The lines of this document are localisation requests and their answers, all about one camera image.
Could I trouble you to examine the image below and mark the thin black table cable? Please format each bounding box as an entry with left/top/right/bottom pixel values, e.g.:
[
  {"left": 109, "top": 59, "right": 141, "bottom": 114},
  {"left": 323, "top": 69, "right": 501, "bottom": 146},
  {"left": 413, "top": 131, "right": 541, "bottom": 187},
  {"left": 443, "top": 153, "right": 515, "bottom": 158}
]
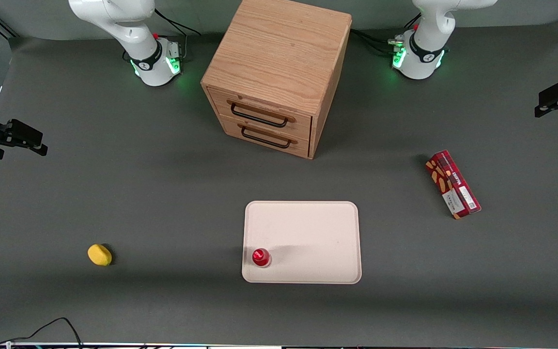
[{"left": 0, "top": 317, "right": 84, "bottom": 349}]

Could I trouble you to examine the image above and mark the cream rectangular tray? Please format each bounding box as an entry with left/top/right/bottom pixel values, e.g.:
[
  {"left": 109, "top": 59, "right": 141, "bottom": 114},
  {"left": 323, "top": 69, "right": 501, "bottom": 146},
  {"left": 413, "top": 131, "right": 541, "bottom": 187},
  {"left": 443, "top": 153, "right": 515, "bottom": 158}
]
[{"left": 242, "top": 201, "right": 362, "bottom": 285}]

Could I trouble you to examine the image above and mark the red soda can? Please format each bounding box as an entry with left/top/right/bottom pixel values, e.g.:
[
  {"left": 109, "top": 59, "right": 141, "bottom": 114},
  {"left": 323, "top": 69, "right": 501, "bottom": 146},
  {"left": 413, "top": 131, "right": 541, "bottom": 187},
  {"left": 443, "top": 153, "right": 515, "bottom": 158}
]
[{"left": 252, "top": 248, "right": 273, "bottom": 268}]

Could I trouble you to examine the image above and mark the black arm base cable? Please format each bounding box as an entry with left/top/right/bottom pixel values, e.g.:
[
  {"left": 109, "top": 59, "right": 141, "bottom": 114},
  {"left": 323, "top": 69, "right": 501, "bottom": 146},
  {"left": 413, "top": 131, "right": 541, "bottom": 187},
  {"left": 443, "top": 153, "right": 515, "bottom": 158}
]
[
  {"left": 154, "top": 8, "right": 202, "bottom": 37},
  {"left": 350, "top": 28, "right": 399, "bottom": 55}
]

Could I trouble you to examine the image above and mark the black left arm base cable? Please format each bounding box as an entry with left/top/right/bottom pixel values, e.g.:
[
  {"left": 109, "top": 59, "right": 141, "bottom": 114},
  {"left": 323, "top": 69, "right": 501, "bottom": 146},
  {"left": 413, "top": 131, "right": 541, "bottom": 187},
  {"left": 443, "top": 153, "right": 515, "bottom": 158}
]
[{"left": 350, "top": 28, "right": 399, "bottom": 55}]

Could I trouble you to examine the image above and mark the red cookie box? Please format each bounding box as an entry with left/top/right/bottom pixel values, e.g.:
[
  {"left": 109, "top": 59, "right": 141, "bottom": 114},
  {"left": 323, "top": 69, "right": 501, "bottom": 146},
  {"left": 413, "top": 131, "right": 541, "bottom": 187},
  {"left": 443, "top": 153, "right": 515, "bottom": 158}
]
[{"left": 425, "top": 150, "right": 482, "bottom": 220}]

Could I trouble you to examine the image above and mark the black right arm base cable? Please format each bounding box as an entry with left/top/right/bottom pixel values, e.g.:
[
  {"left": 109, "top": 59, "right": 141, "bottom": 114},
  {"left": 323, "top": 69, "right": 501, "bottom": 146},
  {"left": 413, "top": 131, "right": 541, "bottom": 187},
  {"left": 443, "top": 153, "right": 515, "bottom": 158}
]
[{"left": 154, "top": 8, "right": 202, "bottom": 37}]

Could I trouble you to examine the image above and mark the wooden drawer, plain rim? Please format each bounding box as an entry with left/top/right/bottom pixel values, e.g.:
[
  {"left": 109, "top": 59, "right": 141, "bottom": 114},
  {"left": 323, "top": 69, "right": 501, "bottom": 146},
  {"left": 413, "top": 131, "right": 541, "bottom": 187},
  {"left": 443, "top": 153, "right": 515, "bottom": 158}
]
[{"left": 218, "top": 115, "right": 311, "bottom": 159}]

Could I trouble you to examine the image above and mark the yellow oval sponge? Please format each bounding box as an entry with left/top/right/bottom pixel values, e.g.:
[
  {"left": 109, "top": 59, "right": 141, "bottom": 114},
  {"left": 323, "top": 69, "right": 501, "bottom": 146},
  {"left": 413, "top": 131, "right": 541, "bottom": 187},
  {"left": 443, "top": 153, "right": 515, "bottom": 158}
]
[{"left": 88, "top": 244, "right": 113, "bottom": 267}]

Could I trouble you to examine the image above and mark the long black drawer handle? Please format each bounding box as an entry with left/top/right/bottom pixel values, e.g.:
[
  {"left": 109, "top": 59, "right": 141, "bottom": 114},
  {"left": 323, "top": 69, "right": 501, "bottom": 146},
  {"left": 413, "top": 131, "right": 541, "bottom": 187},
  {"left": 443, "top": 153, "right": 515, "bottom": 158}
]
[{"left": 231, "top": 103, "right": 289, "bottom": 128}]

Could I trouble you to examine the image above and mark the wooden board with handle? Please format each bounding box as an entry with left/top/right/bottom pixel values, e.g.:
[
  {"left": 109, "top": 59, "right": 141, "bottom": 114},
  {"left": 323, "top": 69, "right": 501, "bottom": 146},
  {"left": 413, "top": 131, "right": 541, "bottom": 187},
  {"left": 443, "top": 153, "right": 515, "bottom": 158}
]
[{"left": 201, "top": 0, "right": 353, "bottom": 160}]

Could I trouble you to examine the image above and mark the black aluminium frame strut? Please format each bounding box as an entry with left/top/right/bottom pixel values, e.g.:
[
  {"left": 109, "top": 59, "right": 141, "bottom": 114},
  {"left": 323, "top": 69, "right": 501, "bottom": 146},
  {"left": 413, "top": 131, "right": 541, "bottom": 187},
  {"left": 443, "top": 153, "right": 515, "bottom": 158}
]
[{"left": 0, "top": 5, "right": 19, "bottom": 40}]

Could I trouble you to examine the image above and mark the wooden drawer with notched rim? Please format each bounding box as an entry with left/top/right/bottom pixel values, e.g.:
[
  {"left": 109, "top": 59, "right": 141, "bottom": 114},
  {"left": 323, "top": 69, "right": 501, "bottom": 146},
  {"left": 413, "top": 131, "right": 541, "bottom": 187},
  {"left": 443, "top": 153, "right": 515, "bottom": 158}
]
[{"left": 208, "top": 87, "right": 314, "bottom": 142}]

